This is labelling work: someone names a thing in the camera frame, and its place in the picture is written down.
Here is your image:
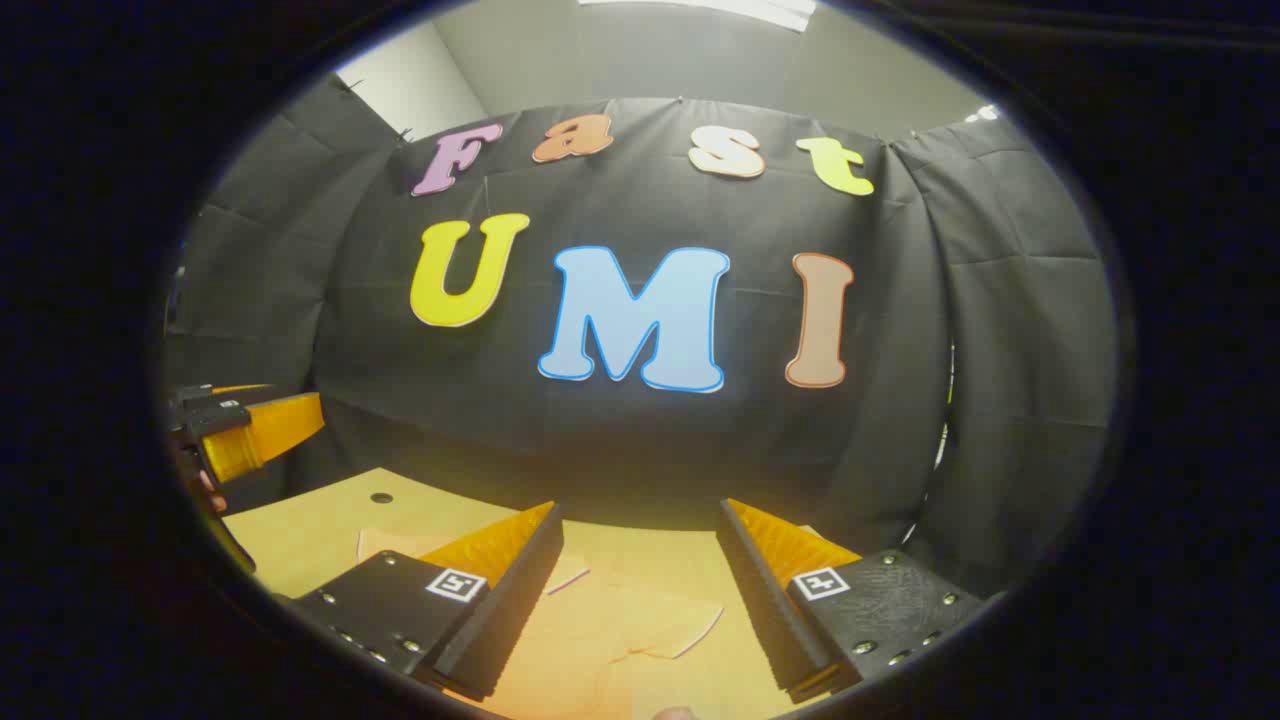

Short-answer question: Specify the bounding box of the black backdrop cloth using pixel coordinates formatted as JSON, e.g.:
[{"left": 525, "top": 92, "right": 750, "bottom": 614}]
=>
[{"left": 165, "top": 75, "right": 1119, "bottom": 601}]

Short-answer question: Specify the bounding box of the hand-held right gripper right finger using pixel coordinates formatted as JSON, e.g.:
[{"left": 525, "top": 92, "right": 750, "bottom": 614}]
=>
[{"left": 716, "top": 497, "right": 989, "bottom": 705}]

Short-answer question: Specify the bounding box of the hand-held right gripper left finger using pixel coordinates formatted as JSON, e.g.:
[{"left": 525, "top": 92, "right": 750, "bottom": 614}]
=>
[{"left": 285, "top": 500, "right": 566, "bottom": 703}]

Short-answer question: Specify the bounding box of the orange T-shirt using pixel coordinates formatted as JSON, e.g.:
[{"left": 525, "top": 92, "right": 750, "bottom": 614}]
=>
[{"left": 357, "top": 527, "right": 726, "bottom": 720}]

